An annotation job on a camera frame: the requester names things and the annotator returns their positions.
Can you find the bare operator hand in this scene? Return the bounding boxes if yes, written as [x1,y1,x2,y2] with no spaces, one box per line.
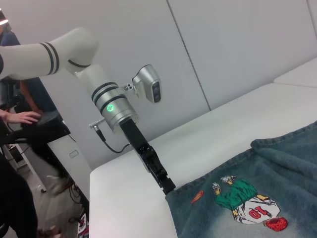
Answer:
[0,109,40,125]

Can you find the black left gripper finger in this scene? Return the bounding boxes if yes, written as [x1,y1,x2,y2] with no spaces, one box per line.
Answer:
[158,171,177,196]

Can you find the black control console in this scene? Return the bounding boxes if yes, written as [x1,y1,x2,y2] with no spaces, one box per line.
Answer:
[0,111,71,149]

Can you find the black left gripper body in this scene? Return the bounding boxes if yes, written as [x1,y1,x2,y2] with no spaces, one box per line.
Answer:
[120,118,166,181]

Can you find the black gripper cable with plug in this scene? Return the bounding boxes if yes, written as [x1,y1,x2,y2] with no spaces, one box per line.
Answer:
[89,119,132,153]

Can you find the floor cable bundle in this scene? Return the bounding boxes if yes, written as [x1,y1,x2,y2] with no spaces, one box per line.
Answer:
[68,180,90,224]

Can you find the dark clothed person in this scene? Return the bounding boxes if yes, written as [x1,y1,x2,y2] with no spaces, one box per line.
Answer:
[0,153,39,238]

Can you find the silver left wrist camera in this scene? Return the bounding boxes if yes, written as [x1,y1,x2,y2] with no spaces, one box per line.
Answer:
[132,64,163,104]

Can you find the blue denim shorts with print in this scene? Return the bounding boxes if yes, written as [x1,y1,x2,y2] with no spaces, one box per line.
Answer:
[164,120,317,238]

